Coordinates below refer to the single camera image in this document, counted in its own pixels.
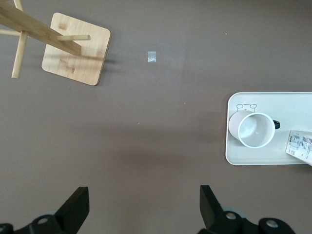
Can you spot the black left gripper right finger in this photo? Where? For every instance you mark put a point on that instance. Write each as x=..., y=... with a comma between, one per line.
x=214, y=219

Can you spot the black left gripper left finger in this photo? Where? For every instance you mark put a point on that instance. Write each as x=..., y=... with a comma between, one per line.
x=75, y=212

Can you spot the blue milk carton green cap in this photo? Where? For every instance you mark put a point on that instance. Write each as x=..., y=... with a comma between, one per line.
x=299, y=146

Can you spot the cream tray with rabbit print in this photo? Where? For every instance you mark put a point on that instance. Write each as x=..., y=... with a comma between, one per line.
x=256, y=156

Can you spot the wooden mug stand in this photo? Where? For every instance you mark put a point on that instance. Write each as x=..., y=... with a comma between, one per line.
x=78, y=63

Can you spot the small clear tape piece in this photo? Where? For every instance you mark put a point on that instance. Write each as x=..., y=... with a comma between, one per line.
x=151, y=57

